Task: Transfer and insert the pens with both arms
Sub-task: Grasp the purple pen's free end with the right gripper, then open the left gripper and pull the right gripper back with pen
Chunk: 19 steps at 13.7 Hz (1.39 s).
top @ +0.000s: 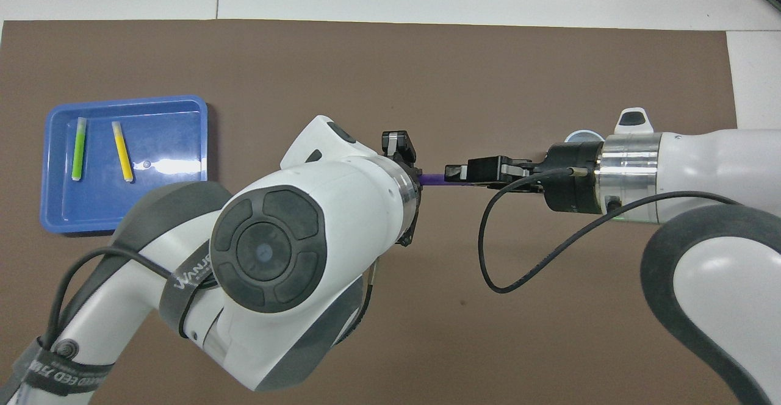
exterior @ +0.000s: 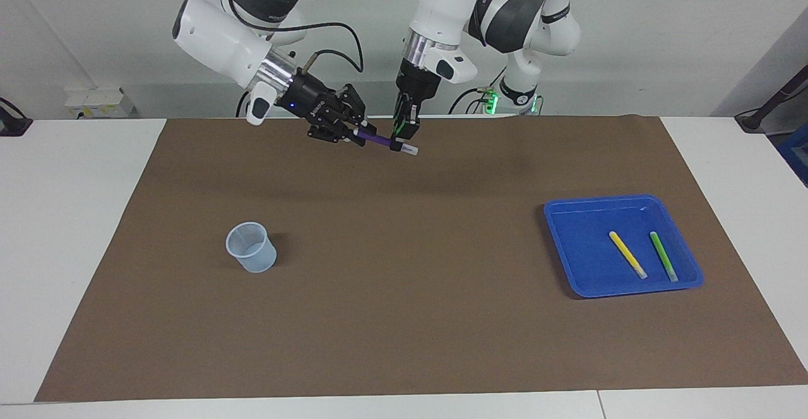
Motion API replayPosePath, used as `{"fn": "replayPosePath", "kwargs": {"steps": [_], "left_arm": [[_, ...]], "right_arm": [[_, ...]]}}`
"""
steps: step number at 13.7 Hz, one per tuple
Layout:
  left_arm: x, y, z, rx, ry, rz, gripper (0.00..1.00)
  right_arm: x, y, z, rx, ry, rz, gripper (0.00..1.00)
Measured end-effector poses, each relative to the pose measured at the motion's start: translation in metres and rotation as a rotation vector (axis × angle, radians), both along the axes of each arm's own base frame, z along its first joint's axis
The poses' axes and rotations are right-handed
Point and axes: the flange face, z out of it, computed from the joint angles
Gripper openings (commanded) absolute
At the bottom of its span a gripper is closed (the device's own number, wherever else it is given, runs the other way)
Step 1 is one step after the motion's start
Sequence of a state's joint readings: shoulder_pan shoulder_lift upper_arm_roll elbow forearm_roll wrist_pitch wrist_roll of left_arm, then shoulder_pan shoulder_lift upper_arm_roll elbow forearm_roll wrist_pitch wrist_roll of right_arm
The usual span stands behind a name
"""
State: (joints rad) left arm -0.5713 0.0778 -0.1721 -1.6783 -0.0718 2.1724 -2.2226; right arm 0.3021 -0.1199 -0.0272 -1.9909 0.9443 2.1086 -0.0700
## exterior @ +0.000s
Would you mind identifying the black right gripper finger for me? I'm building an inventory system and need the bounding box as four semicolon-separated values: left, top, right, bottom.
309;122;367;148
335;83;367;126

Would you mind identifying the purple marker pen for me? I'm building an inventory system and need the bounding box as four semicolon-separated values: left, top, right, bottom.
353;127;419;156

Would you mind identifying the yellow marker pen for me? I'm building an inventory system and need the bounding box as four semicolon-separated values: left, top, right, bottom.
609;231;648;280

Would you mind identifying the translucent plastic cup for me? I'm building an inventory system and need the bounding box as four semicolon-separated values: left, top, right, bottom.
225;221;277;274

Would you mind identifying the brown table mat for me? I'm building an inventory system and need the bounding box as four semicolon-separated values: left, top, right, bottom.
35;115;808;403

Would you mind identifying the blue plastic tray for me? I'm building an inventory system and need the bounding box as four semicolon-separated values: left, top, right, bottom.
543;194;704;298

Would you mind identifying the green marker pen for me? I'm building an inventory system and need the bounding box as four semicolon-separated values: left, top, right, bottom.
650;232;679;283

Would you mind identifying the black clamp base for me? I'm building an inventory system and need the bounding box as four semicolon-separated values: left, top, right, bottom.
0;97;33;137

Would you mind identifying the blue storage bin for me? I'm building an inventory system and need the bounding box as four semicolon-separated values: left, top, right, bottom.
776;122;808;187

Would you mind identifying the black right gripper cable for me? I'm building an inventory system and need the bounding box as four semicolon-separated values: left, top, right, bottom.
202;0;365;74

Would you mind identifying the black base cable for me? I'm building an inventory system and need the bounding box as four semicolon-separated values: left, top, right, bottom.
448;69;509;115

